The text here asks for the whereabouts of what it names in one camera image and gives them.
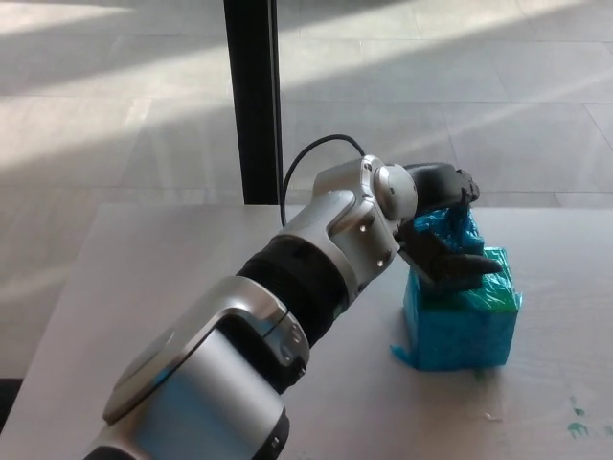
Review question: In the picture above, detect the small blue cube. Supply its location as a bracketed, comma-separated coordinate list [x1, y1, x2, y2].
[413, 204, 486, 257]

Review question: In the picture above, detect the big blue green wrapped cube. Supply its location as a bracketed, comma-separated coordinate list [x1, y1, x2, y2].
[389, 245, 524, 372]

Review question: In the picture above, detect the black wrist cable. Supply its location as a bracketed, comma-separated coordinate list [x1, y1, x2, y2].
[281, 135, 366, 227]

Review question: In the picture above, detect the black window frame post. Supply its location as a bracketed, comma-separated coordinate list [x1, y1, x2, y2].
[222, 0, 284, 206]

